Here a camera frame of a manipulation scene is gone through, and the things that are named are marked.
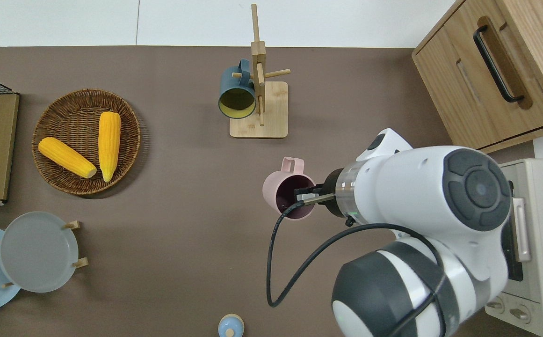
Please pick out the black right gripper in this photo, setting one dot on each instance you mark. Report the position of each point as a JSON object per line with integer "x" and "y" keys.
{"x": 331, "y": 192}

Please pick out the pink mug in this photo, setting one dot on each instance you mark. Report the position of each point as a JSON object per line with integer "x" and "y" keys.
{"x": 273, "y": 187}

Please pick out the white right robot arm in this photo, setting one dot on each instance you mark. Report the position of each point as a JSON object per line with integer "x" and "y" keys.
{"x": 407, "y": 187}

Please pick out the wooden mug tree stand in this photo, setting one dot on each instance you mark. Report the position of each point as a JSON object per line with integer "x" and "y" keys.
{"x": 271, "y": 117}

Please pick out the dark blue mug yellow inside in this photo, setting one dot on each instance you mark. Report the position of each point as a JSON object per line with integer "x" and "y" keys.
{"x": 231, "y": 79}

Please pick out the blue bell on wooden base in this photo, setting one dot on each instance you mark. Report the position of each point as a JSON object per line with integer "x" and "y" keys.
{"x": 230, "y": 326}

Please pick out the yellow corn cob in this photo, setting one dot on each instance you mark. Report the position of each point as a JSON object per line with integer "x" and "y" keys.
{"x": 65, "y": 157}
{"x": 110, "y": 145}

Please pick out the round brown wicker basket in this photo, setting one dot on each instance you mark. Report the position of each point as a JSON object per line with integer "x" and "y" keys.
{"x": 75, "y": 117}

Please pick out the wooden drawer cabinet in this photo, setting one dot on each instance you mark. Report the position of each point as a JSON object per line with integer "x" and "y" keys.
{"x": 533, "y": 56}

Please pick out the grey plate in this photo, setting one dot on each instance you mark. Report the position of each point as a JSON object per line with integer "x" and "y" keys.
{"x": 37, "y": 252}

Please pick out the grey right wrist bracket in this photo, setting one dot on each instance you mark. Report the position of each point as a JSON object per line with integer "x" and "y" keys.
{"x": 318, "y": 199}

